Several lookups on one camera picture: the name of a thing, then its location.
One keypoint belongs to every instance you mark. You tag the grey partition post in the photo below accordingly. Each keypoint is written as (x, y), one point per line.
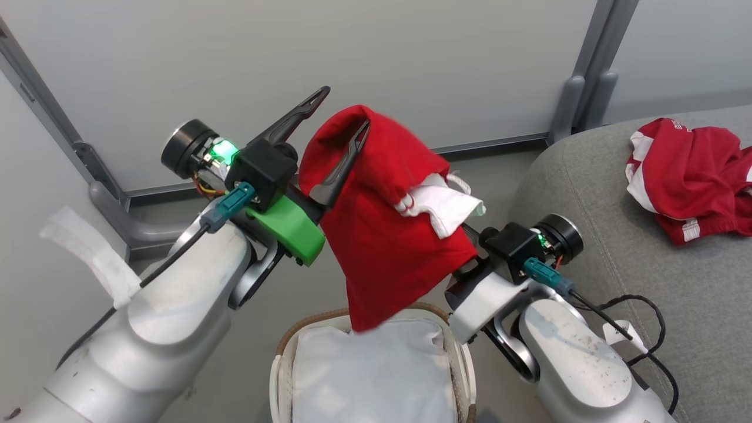
(47, 106)
(605, 47)

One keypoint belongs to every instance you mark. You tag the red garment with white lining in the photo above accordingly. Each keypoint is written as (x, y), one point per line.
(376, 247)

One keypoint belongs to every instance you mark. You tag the woven wicker laundry basket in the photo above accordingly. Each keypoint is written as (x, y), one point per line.
(299, 328)

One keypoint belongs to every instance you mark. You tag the white tape strip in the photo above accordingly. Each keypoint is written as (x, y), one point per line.
(94, 252)

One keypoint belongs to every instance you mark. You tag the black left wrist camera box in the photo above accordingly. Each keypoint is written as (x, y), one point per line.
(261, 173)

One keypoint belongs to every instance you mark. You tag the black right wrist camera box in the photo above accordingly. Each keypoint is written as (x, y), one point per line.
(511, 249)

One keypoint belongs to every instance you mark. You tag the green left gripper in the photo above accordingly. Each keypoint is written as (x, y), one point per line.
(288, 232)

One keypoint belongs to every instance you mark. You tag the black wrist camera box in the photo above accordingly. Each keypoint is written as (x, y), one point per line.
(261, 173)
(511, 249)

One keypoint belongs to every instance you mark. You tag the red shorts with white stripes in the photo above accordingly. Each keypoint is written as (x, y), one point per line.
(687, 170)

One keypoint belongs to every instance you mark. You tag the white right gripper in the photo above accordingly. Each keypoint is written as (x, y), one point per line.
(484, 305)

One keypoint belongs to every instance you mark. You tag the long grey partition rail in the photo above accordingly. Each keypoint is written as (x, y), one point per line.
(470, 145)

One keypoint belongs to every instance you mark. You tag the grey fabric sofa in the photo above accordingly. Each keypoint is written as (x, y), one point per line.
(675, 282)

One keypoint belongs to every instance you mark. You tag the grey curved partition foot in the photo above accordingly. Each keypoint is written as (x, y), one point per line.
(126, 226)
(602, 100)
(567, 111)

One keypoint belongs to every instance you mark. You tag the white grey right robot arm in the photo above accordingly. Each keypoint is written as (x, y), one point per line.
(576, 364)

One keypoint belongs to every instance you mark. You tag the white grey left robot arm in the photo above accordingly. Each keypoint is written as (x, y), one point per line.
(176, 329)

